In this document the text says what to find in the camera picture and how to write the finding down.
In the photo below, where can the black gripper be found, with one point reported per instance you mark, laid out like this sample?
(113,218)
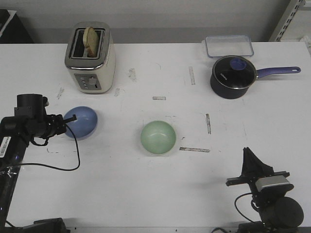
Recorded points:
(252,170)
(54,125)

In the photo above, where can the blue bowl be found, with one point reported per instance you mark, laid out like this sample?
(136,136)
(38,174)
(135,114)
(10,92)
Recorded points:
(85,123)

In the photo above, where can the green bowl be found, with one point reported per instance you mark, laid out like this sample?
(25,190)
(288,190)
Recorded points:
(158,137)

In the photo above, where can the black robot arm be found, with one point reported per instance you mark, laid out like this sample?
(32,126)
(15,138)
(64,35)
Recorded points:
(278,213)
(17,132)

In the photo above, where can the cream two-slot toaster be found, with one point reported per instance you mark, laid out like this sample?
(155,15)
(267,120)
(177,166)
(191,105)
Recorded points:
(92,75)

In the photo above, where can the dark blue saucepan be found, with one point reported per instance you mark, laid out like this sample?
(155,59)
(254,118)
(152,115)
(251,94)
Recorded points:
(230,94)

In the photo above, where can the toasted bread slice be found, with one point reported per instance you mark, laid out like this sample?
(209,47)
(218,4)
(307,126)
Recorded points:
(90,41)

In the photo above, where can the glass pot lid blue knob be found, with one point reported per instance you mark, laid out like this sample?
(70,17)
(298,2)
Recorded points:
(234,72)

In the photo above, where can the clear plastic food container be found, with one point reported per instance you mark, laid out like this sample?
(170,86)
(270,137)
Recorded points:
(223,45)

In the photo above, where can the white metal shelf upright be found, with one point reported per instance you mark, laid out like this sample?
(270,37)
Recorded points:
(295,22)

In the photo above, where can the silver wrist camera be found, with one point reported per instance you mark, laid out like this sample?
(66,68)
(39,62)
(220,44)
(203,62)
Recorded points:
(268,182)

